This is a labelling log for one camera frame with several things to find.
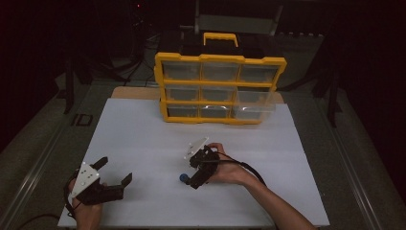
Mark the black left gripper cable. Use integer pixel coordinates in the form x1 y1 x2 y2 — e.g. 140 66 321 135
15 171 79 230

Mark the grid of clear drawers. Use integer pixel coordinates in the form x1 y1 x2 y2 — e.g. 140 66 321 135
161 60 279 119

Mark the person's right hand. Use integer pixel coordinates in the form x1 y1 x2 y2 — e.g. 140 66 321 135
207 142 249 187

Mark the black tripod stand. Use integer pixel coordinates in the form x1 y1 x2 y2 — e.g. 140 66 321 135
311 28 345 128
62 47 94 116

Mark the metal floor rail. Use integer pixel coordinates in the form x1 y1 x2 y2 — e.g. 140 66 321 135
314 95 381 230
0 121 70 230

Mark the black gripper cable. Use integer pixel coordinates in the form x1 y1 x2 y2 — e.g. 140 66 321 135
219 152 268 188
15 171 79 230

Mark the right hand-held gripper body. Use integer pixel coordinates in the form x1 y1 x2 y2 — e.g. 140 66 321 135
184 137 221 181

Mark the person's left hand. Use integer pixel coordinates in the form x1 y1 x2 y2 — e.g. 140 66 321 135
67 179 103 230

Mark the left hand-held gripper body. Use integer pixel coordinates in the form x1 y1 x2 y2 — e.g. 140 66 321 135
70 162 124 206

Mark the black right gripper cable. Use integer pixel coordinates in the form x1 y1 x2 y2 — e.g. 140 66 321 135
219 152 268 188

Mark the grey metal stand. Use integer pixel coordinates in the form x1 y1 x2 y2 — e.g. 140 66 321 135
193 0 284 36

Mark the yellow black organizer cabinet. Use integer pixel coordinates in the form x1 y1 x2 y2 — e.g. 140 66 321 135
153 30 288 127

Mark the clear plastic organizer drawer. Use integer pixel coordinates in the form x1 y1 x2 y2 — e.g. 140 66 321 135
234 90 278 124

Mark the black floor cable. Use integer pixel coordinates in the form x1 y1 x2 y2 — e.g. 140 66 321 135
123 18 161 87

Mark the white table mat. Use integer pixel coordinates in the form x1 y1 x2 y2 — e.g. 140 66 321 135
56 97 331 228

